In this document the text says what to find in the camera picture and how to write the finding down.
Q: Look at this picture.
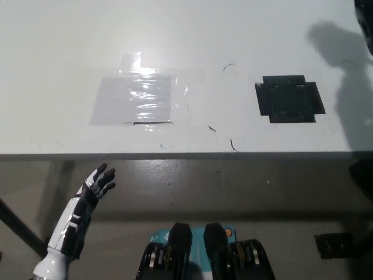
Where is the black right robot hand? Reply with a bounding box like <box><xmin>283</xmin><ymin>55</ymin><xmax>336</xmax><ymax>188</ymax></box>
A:
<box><xmin>353</xmin><ymin>0</ymin><xmax>373</xmax><ymax>56</ymax></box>

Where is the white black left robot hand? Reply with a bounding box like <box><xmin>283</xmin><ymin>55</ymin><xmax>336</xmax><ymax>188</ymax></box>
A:
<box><xmin>46</xmin><ymin>162</ymin><xmax>117</xmax><ymax>259</ymax></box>

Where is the black diagonal table leg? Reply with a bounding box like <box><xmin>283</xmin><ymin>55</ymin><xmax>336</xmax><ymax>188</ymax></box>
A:
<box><xmin>0</xmin><ymin>195</ymin><xmax>47</xmax><ymax>257</ymax></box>

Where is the black tape square patch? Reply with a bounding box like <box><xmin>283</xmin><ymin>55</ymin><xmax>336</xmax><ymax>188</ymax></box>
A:
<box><xmin>254</xmin><ymin>75</ymin><xmax>326</xmax><ymax>124</ymax></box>

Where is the clear plastic film cover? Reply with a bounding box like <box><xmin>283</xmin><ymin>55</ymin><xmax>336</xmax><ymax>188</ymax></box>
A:
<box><xmin>83</xmin><ymin>51</ymin><xmax>206</xmax><ymax>139</ymax></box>

